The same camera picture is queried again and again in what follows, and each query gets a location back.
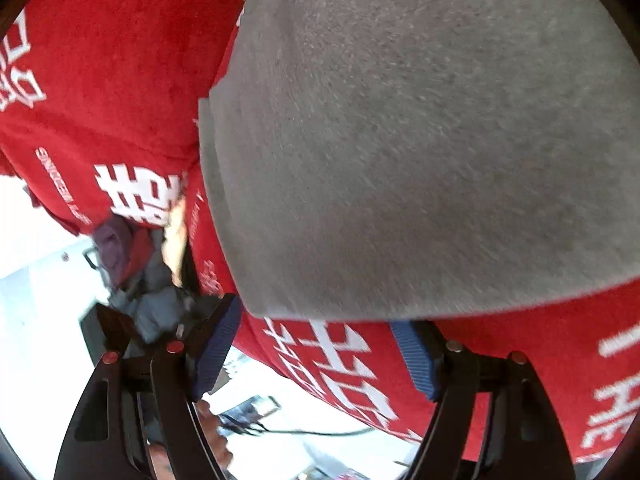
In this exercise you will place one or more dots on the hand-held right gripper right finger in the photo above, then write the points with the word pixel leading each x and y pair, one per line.
pixel 417 360

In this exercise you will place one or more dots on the red bed sheet white characters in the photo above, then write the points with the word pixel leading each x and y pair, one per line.
pixel 75 180

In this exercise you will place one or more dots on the smartphone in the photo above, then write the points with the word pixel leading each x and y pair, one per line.
pixel 247 410

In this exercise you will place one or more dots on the purple cloth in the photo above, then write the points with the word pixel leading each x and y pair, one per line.
pixel 115 245

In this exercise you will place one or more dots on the grey-blue cloth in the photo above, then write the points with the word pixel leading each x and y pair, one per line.
pixel 150 305

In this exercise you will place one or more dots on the grey fleece garment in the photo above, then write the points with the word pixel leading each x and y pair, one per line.
pixel 400 135

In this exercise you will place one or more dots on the red blanket with white pattern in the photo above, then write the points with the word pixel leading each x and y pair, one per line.
pixel 500 360

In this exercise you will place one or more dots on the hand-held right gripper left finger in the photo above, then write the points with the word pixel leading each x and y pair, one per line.
pixel 217 345

